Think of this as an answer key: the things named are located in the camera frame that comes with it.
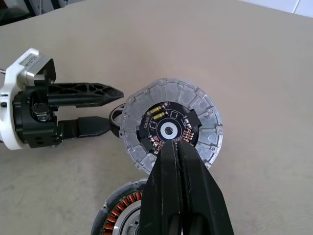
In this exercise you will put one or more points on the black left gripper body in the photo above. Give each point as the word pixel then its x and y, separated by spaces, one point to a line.
pixel 34 122

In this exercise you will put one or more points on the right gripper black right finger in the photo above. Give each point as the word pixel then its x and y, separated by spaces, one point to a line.
pixel 203 203

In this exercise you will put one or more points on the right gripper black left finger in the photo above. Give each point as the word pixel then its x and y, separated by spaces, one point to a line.
pixel 163 195

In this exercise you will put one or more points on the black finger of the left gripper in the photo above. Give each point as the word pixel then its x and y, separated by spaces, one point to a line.
pixel 83 127
pixel 73 98

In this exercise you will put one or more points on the motor stator with copper coils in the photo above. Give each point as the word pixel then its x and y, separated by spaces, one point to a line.
pixel 115 215

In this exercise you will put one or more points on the silver motor cover with circuit board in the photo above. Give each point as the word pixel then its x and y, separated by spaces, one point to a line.
pixel 207 102

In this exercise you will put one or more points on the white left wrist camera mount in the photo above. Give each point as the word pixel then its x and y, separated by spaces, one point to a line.
pixel 9 80

